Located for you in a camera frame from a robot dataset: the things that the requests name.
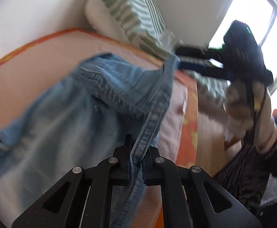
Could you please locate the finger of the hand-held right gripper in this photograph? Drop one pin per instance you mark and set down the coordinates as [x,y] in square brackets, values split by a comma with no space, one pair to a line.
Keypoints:
[193,51]
[198,66]

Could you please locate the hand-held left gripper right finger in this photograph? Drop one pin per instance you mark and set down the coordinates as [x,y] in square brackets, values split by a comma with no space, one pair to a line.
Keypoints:
[150,171]

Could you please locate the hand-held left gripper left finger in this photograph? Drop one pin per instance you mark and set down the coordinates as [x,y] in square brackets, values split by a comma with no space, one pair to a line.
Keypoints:
[121,168]

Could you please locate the light blue denim pants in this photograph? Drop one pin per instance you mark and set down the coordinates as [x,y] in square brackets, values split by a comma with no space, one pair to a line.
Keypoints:
[69,123]

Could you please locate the person's right hand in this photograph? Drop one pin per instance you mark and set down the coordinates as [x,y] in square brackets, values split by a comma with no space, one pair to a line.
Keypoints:
[238,106]

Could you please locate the window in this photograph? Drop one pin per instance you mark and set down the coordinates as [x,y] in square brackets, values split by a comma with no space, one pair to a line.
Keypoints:
[252,7]

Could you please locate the green striped white pillow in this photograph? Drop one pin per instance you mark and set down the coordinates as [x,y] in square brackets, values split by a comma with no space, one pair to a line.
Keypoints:
[133,11]

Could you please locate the person's dark clothing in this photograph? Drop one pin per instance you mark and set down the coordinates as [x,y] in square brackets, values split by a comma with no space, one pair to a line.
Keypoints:
[243,178]

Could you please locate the plain white pillow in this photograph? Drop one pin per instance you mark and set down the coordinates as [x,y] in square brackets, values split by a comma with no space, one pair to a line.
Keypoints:
[102,21]

